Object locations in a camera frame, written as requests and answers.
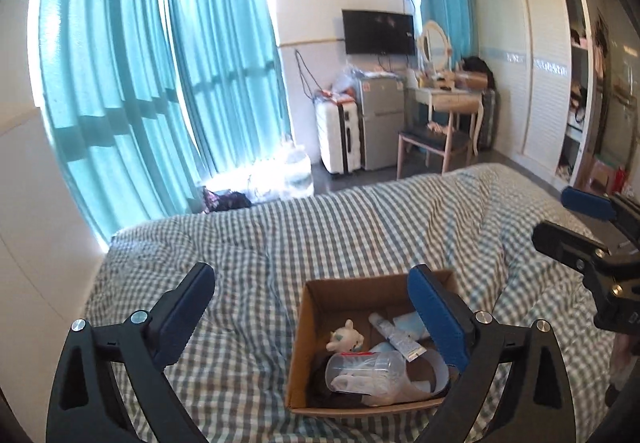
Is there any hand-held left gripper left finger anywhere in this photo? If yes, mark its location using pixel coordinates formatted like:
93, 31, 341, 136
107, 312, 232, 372
46, 262, 217, 443

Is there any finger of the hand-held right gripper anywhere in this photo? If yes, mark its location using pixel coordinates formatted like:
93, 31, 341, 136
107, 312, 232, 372
561, 186, 640, 236
531, 220, 612, 275

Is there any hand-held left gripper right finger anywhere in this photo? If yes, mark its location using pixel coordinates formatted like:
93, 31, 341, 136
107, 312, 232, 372
406, 264, 573, 443

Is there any blue white tissue pack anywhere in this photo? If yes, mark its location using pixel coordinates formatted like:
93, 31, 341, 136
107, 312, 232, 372
392, 313, 431, 340

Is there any white tube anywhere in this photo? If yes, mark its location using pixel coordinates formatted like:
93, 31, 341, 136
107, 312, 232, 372
369, 313, 426, 363

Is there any white plastic bag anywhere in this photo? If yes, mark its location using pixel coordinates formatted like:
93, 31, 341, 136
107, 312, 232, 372
332, 373, 436, 408

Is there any clear plastic cup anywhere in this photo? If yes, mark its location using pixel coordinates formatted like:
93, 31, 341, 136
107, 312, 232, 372
325, 350, 407, 396

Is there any white toy figure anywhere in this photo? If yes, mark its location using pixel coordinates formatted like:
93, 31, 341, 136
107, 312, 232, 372
326, 319, 365, 354

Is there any brown cardboard box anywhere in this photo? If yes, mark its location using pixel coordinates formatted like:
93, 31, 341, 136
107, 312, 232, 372
284, 269, 461, 419

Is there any grey checked blanket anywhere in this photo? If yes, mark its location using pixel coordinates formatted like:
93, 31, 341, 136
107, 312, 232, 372
82, 162, 640, 443

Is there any dark cloth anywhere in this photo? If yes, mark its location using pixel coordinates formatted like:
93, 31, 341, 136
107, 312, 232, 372
201, 187, 251, 212

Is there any white wardrobe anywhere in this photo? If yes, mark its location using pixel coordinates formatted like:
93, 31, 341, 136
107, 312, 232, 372
472, 0, 596, 188

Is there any wooden chair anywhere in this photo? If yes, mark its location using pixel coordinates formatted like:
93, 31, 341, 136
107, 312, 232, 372
397, 110, 473, 180

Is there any white dressing table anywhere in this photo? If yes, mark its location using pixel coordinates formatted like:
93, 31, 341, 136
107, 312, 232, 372
406, 70, 488, 158

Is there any black bag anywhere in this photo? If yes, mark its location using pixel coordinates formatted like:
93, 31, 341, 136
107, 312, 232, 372
459, 56, 493, 88

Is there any clear water bottle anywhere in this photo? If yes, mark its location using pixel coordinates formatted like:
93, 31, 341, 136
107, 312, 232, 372
280, 140, 313, 196

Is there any small silver fridge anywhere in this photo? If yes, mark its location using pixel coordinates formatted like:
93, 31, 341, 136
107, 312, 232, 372
354, 75, 407, 171

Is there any white suitcase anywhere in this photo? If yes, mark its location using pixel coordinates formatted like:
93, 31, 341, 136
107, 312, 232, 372
315, 98, 363, 175

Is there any oval white mirror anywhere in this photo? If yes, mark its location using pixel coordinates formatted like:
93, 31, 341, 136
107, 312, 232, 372
416, 21, 453, 74

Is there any wide teal curtain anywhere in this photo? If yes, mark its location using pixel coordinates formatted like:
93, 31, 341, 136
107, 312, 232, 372
37, 0, 211, 244

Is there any clear plastic bag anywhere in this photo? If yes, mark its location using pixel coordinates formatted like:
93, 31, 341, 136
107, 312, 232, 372
332, 65, 366, 98

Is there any black wall television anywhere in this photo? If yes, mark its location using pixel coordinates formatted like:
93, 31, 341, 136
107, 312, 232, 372
342, 9, 417, 58

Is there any black wall cable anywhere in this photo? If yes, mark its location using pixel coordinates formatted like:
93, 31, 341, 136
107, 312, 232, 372
294, 49, 321, 98

